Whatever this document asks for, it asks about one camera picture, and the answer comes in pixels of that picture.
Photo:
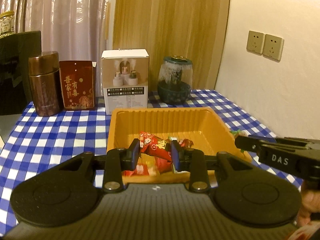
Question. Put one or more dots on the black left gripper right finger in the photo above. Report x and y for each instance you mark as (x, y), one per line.
(193, 161)

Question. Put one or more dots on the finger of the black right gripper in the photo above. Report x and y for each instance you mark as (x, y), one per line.
(247, 143)

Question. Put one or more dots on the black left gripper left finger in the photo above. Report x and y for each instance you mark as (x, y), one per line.
(119, 160)

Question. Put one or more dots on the large red snack packet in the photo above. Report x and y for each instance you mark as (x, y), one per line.
(155, 154)

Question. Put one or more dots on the person's right hand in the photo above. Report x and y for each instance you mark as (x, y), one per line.
(310, 204)

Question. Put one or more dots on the red double happiness candy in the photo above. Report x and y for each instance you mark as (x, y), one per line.
(128, 173)

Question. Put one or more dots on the small dark red candy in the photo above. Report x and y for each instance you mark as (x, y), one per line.
(186, 143)

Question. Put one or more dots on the small red patterned candy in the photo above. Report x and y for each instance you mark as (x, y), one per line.
(142, 169)

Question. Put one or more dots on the green white snack packet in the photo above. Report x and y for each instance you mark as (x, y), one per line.
(172, 139)

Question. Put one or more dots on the orange plastic tray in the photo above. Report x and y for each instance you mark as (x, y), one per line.
(201, 125)

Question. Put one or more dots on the green glass terrarium jar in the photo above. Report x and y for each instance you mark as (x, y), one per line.
(175, 80)

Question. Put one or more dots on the white humidifier product box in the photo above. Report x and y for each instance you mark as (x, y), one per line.
(125, 74)

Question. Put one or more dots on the red chinese gift box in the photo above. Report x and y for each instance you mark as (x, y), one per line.
(77, 80)

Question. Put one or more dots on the brown metal tea tin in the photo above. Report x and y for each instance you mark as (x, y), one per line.
(44, 77)

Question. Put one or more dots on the pale pink curtain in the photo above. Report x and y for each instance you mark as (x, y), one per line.
(77, 29)

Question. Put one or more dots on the black box at left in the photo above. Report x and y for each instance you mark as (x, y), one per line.
(16, 49)

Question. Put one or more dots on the glass jar with label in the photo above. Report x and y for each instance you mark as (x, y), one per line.
(7, 22)

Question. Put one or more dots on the beige wall socket right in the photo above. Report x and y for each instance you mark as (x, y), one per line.
(273, 47)

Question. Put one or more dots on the beige wall socket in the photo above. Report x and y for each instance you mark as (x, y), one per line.
(273, 47)
(255, 42)

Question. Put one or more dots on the beige wall socket left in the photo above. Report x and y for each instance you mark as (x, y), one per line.
(255, 42)

